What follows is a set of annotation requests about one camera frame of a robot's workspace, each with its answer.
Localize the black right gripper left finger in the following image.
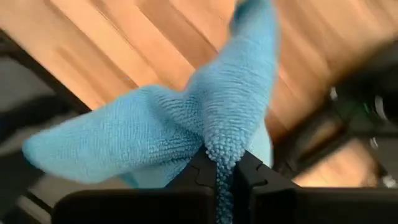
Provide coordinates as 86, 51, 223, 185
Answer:
51, 147, 219, 224

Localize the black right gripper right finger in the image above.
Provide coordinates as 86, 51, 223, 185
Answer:
233, 151, 398, 224

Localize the blue microfiber towel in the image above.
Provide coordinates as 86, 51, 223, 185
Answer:
21, 0, 282, 224

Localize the black aluminium table frame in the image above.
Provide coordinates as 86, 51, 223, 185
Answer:
0, 29, 93, 144

